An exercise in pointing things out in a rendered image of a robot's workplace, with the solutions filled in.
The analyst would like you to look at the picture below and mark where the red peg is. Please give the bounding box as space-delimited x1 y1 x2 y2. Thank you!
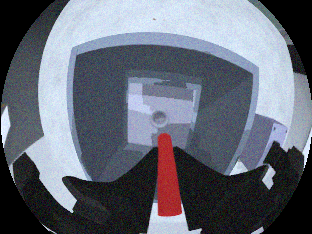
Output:
157 133 183 217

